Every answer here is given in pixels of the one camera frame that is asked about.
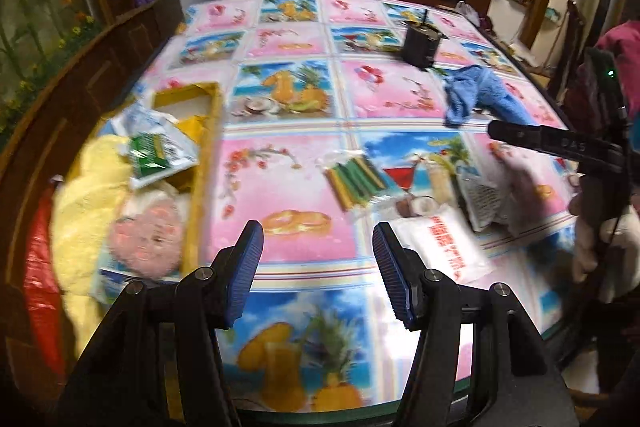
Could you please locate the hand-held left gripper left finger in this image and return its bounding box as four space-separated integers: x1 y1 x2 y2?
57 221 265 427

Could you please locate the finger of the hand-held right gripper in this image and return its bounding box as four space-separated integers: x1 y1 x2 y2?
487 119 626 170

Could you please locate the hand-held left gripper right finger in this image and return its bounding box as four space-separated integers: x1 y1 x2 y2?
372 222 576 427

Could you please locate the blue towel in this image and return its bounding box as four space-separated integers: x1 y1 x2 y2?
442 64 533 128

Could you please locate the grey packet with dotted panel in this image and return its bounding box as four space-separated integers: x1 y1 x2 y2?
457 152 548 235

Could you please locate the pink round plush pad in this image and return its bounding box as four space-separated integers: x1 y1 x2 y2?
109 197 183 280

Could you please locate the yellow cardboard box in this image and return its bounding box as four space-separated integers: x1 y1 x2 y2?
50 81 223 308

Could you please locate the teal tissue pack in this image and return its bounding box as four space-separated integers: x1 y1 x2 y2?
97 264 183 305

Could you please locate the green and white packet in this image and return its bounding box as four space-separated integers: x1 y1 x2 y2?
129 123 201 190

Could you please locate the yellow towel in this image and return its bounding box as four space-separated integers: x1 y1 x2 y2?
50 134 151 358

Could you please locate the red foil packet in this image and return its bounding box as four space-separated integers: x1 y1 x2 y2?
22 189 68 375

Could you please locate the person's right hand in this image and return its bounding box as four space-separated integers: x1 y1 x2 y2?
570 194 640 305

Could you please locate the white packet with red print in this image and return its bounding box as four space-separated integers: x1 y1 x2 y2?
387 206 496 287

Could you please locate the person's maroon clothing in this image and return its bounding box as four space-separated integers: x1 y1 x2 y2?
595 21 640 118

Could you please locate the pack of coloured sticks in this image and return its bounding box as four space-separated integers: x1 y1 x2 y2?
322 154 393 212

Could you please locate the printed plastic tablecloth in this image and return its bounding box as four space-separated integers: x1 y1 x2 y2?
145 0 586 413

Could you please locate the white plastic bag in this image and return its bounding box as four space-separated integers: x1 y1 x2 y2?
455 1 481 25

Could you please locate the black cup with straw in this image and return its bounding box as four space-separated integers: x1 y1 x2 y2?
400 7 441 70

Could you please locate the clear crinkled plastic bag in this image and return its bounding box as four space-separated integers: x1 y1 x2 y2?
110 104 178 142

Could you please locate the dark chair frame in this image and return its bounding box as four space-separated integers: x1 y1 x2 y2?
547 0 588 102

